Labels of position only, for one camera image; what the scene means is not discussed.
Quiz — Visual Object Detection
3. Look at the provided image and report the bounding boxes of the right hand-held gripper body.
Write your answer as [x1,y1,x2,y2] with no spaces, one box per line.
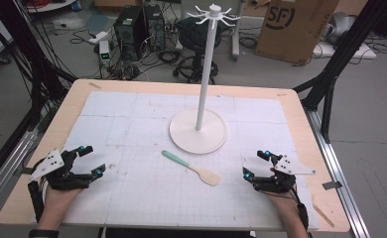
[252,154,317,195]

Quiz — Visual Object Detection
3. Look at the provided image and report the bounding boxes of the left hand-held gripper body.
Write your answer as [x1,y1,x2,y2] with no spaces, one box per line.
[29,148,95,191]

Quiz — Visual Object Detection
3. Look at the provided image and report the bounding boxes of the person's right hand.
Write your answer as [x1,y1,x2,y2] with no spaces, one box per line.
[266,190,301,213]

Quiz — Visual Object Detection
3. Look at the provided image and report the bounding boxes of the person's left hand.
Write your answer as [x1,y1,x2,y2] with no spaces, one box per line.
[42,187,84,213]

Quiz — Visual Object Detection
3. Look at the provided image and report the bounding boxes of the black tape piece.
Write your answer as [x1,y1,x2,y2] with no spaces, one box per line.
[322,180,343,191]

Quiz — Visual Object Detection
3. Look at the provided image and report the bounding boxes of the thin wooden stick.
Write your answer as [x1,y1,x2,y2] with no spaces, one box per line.
[313,203,335,229]

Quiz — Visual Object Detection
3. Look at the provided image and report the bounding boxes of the black wristband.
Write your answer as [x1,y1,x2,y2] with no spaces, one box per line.
[28,228,61,238]

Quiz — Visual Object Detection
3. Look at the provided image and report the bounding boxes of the white grid mat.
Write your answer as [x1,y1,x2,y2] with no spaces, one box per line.
[32,90,321,231]

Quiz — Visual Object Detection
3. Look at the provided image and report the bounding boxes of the white hook stand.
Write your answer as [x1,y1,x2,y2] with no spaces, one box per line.
[169,3,242,156]

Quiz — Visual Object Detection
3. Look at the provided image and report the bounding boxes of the person's dark clothing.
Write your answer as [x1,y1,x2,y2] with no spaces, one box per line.
[97,226,257,238]

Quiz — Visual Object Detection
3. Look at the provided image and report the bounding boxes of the white device with green light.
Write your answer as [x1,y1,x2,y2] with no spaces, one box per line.
[98,40,112,67]

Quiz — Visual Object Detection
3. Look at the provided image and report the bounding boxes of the white power strip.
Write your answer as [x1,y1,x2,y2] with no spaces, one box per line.
[87,30,110,46]

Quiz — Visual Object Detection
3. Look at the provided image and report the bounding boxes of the white metal stand leg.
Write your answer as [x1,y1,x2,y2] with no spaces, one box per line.
[230,0,247,62]

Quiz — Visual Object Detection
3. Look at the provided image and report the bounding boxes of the black computer tower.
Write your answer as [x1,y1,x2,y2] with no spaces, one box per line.
[113,5,149,62]
[143,3,167,53]

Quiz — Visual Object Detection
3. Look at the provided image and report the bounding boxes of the cardboard box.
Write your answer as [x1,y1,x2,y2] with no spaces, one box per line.
[254,0,340,65]

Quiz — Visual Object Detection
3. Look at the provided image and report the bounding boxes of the black stool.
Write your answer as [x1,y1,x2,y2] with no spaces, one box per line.
[172,15,223,85]

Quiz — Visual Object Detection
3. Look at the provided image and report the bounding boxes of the white flat board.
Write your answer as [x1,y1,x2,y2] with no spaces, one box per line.
[312,41,378,60]

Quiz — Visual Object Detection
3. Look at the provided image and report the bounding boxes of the grey rounded device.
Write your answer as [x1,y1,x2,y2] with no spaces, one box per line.
[325,11,357,46]

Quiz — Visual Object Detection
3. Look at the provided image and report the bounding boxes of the round white table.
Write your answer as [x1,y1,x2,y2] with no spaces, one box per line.
[25,0,79,15]

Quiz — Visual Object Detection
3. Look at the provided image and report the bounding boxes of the black wrist strap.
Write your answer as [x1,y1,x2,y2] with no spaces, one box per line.
[293,189,311,231]
[27,179,47,223]

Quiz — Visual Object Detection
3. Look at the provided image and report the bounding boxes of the aluminium rail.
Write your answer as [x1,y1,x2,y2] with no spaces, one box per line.
[305,108,370,238]
[0,129,40,217]

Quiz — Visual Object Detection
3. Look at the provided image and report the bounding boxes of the green handled wooden spatula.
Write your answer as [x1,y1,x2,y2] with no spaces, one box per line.
[161,150,222,187]

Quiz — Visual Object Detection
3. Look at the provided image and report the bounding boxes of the black metal frame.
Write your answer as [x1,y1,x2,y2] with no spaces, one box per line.
[0,0,78,192]
[293,0,387,145]

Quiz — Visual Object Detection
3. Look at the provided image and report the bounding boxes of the black floor cables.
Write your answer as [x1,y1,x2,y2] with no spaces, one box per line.
[363,31,387,58]

